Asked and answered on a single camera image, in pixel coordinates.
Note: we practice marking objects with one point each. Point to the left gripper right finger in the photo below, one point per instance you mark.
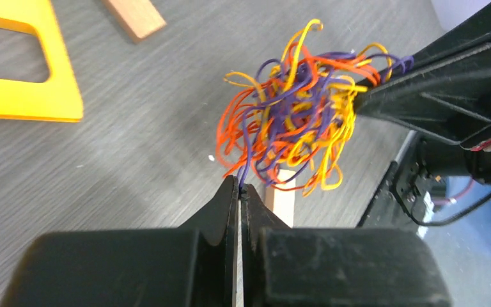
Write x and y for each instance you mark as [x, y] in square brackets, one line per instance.
[255, 217]

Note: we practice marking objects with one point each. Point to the flat wooden block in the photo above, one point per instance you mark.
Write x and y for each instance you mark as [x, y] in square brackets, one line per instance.
[280, 198]

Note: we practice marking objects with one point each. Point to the yellow triangle block lower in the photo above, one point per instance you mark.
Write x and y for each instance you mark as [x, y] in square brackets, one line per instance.
[57, 99]

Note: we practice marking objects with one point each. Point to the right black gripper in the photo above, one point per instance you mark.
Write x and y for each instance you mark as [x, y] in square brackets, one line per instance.
[447, 96]

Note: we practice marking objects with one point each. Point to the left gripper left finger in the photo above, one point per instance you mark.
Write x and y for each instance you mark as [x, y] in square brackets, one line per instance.
[214, 282]

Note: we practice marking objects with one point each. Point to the small wooden block upright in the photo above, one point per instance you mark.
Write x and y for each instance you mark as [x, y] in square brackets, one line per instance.
[138, 18]

